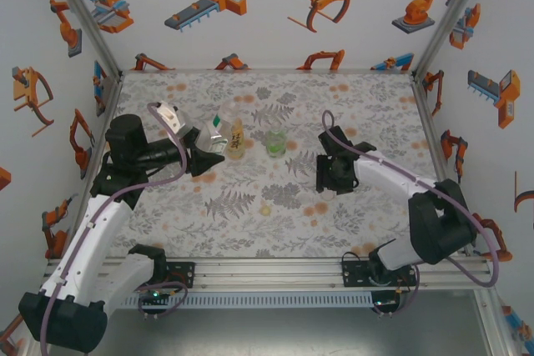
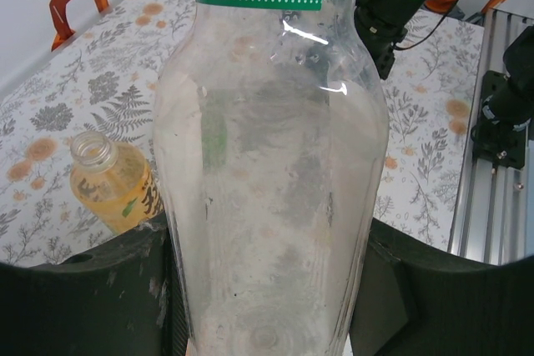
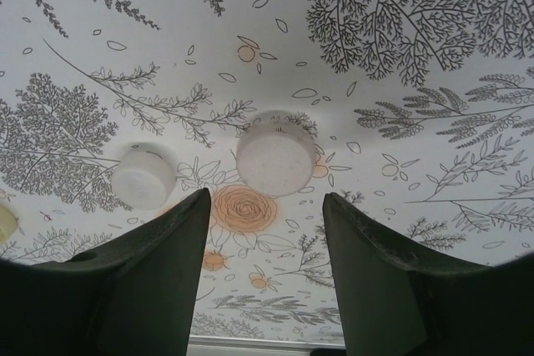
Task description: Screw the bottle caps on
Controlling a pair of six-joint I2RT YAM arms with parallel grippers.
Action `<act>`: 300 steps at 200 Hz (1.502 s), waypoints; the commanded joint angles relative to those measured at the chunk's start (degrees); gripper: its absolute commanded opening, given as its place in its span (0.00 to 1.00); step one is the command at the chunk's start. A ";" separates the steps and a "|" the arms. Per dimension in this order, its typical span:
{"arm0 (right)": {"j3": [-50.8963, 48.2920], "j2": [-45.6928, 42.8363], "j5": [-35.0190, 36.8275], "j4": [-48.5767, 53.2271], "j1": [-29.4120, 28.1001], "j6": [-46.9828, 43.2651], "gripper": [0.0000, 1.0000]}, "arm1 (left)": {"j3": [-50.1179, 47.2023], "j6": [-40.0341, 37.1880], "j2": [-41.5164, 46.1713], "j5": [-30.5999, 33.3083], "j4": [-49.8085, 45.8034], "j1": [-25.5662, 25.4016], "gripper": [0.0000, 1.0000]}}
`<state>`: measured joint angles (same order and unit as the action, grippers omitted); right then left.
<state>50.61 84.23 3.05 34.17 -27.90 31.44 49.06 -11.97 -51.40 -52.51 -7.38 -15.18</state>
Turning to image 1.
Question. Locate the aluminium frame post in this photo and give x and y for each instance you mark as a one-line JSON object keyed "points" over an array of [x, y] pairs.
{"points": [[492, 322], [83, 14], [452, 14]]}

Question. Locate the yellow tea bottle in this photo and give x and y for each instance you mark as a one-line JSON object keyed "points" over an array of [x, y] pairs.
{"points": [[236, 141]]}

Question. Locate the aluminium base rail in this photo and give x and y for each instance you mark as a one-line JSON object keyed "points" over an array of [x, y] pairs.
{"points": [[267, 274]]}

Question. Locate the aluminium table back rail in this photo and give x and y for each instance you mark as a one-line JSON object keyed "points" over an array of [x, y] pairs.
{"points": [[267, 70]]}

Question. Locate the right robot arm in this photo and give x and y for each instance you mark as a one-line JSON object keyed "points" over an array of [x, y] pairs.
{"points": [[434, 227]]}

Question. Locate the pale yellow bottle cap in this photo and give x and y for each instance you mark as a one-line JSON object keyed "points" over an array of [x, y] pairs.
{"points": [[265, 209]]}

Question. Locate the small circuit board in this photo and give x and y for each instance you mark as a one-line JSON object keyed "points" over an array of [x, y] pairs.
{"points": [[154, 295], [386, 302]]}

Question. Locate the floral tablecloth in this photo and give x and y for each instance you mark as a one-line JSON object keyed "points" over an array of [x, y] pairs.
{"points": [[250, 231]]}

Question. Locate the white bottle cap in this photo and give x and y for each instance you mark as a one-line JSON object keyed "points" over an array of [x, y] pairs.
{"points": [[328, 195]]}

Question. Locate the aluminium table side rail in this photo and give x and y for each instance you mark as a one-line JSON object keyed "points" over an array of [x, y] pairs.
{"points": [[427, 122], [110, 101]]}

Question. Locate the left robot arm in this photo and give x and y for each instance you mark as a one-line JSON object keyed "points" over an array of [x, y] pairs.
{"points": [[100, 227]]}

